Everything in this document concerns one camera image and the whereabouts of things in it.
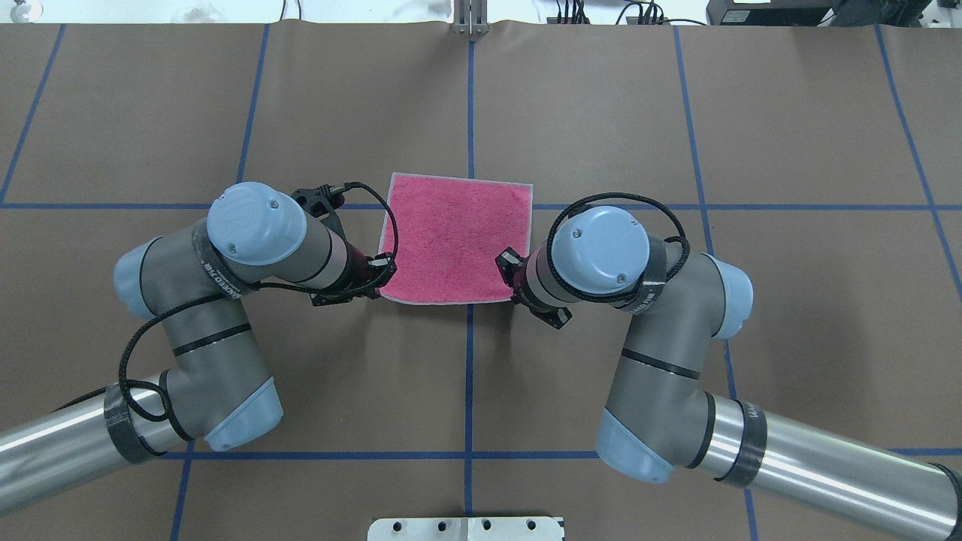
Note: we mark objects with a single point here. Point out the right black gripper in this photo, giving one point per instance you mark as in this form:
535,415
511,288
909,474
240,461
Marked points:
520,279

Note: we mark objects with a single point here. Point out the pink and grey towel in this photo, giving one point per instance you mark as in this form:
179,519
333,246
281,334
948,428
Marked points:
448,233

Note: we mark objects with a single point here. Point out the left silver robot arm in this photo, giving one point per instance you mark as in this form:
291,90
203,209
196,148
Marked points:
194,369

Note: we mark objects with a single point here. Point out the black electronics box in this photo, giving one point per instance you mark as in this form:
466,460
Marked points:
767,13

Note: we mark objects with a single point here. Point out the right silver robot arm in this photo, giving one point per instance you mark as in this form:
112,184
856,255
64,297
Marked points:
657,417

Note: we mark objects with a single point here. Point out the aluminium camera mast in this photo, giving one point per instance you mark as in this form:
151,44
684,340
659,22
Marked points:
470,17

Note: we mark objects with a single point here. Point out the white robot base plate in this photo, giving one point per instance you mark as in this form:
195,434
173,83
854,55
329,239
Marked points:
469,528

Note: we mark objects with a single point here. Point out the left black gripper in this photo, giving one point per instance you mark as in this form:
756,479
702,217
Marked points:
358,271

